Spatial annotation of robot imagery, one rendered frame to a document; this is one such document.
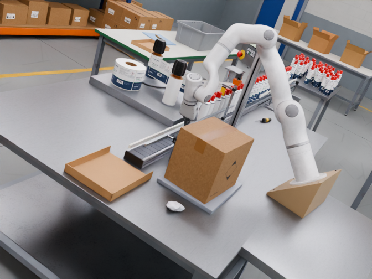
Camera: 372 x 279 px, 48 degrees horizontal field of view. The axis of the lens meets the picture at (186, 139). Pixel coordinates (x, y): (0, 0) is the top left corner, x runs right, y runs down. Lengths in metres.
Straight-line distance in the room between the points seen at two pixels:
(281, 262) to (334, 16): 8.82
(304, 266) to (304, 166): 0.55
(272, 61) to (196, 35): 2.56
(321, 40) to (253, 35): 5.96
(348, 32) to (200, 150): 8.57
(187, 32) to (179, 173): 3.03
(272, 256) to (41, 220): 1.34
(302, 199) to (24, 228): 1.48
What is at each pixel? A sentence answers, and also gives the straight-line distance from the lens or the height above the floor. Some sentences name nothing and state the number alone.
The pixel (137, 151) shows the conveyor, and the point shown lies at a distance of 2.03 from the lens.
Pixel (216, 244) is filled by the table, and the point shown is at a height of 0.83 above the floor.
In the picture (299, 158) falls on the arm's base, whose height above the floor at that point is 1.06.
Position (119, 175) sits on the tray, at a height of 0.83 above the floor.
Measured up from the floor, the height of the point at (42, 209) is 0.22.
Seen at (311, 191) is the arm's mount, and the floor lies 0.98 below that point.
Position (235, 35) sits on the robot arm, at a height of 1.49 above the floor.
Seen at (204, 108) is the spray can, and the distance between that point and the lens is 2.46.
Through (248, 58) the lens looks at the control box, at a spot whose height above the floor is 1.33.
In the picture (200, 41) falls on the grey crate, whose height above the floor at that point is 0.91.
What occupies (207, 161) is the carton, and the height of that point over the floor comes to 1.04.
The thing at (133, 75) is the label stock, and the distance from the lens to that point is 2.70.
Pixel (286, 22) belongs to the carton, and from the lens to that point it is 8.33.
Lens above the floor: 1.84
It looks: 25 degrees down
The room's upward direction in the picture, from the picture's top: 19 degrees clockwise
